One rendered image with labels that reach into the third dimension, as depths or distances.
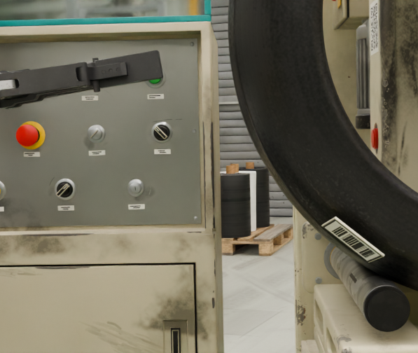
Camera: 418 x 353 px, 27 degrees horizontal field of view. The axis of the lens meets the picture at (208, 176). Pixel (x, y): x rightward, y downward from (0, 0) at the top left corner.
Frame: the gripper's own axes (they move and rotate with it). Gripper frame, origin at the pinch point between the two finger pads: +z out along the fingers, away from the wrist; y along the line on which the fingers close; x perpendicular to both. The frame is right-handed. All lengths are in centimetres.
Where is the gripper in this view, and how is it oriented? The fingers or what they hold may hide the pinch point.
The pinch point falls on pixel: (129, 69)
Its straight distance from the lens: 97.0
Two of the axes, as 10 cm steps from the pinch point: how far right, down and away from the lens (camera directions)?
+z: 9.9, -1.6, -0.5
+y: 0.4, -0.5, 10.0
